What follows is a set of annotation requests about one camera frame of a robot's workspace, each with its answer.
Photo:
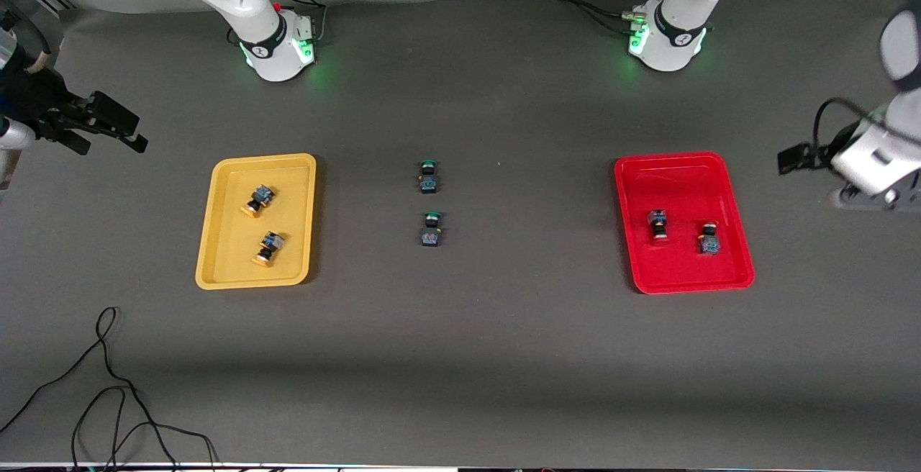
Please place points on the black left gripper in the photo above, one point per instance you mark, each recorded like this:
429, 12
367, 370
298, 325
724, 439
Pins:
794, 159

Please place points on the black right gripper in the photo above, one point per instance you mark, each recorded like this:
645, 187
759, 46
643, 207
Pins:
34, 101

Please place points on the red push button switch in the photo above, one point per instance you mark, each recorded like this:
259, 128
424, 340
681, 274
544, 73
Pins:
657, 226
710, 244

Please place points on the yellow push button switch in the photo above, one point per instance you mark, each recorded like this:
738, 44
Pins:
270, 245
260, 197

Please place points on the red plastic tray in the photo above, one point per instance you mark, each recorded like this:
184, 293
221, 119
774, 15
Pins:
683, 191

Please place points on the yellow plastic tray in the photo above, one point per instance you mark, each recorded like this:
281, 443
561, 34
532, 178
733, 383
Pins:
255, 263

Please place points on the green push button switch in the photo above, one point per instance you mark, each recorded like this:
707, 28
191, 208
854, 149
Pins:
429, 183
431, 236

